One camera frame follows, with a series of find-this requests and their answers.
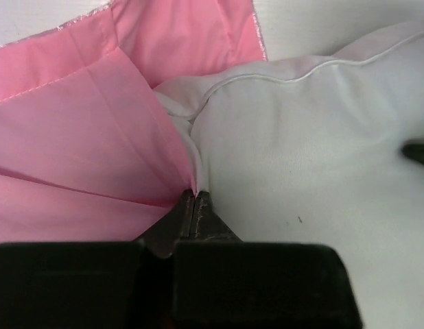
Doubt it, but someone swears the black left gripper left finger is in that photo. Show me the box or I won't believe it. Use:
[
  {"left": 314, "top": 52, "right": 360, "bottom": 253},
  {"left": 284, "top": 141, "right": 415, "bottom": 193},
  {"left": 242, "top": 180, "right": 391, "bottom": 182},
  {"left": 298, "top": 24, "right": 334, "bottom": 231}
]
[{"left": 0, "top": 190, "right": 195, "bottom": 328}]

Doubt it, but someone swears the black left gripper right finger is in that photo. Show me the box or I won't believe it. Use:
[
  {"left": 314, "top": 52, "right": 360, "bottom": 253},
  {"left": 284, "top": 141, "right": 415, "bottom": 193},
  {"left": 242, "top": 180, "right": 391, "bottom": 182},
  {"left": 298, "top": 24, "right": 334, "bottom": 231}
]
[{"left": 172, "top": 192, "right": 363, "bottom": 328}]

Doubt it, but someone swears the white pillow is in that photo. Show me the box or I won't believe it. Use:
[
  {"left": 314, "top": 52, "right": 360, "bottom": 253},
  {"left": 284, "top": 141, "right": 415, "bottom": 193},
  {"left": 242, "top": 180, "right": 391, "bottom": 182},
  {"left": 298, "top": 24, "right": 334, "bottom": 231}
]
[{"left": 154, "top": 20, "right": 424, "bottom": 328}]

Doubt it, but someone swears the pink fabric pillowcase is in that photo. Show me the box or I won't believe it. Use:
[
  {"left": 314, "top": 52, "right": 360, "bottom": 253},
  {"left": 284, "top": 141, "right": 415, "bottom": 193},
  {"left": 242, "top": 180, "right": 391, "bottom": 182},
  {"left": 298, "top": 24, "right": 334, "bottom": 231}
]
[{"left": 0, "top": 1, "right": 266, "bottom": 243}]

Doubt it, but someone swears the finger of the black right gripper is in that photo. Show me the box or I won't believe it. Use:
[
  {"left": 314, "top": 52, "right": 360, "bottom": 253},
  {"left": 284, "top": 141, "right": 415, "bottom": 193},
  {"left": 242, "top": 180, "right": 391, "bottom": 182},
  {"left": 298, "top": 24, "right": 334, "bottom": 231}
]
[{"left": 401, "top": 143, "right": 424, "bottom": 165}]

